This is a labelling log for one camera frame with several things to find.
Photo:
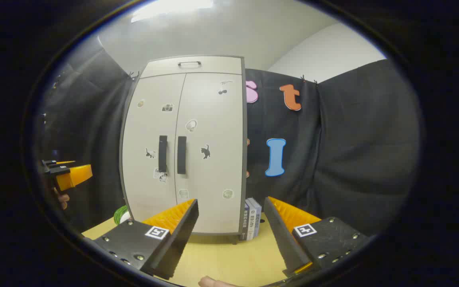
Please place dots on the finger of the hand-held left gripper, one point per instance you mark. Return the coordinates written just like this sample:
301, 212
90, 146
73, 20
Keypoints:
76, 175
58, 162

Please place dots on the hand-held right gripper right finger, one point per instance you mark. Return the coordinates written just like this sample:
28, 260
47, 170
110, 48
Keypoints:
283, 239

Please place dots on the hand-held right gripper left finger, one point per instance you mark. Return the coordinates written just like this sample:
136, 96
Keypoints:
177, 243

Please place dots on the white cabinet door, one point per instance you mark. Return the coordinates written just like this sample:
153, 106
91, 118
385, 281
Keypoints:
146, 127
213, 119

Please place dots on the white double-door shoe cabinet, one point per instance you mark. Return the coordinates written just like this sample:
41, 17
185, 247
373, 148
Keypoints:
245, 139

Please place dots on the white cabinet drawer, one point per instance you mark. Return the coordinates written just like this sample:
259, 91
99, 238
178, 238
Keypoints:
217, 65

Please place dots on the white book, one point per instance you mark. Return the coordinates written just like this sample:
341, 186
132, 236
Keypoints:
255, 217

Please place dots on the blue-spined book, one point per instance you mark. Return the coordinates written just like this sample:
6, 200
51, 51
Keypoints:
246, 223

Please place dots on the green white roll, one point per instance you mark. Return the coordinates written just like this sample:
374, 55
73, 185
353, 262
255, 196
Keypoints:
120, 215

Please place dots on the black backdrop cloth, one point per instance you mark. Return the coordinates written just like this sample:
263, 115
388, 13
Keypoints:
353, 159

